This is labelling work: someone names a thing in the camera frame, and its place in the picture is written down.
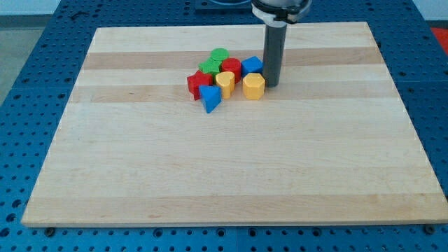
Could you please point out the grey cylindrical pointer rod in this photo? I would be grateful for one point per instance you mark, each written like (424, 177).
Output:
(273, 53)

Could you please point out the blue triangle block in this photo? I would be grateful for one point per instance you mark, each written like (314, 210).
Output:
(210, 97)

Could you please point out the yellow hexagon block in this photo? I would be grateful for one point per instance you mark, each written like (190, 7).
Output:
(253, 86)

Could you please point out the blue cube block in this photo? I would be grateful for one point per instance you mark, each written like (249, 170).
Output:
(251, 65)

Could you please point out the red object at right edge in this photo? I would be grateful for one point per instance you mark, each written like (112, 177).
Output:
(441, 35)

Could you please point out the wooden board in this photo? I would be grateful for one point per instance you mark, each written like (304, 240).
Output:
(332, 144)

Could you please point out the green star block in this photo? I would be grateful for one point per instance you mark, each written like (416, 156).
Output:
(210, 66)

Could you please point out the yellow heart block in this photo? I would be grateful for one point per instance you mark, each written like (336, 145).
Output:
(226, 81)

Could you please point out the red star block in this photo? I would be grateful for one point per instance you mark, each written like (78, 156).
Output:
(197, 79)

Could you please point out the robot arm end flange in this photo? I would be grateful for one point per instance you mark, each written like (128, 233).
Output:
(277, 13)

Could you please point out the red cylinder block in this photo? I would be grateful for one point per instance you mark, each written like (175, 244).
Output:
(233, 65)

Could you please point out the green cylinder block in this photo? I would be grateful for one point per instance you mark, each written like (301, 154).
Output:
(219, 54)

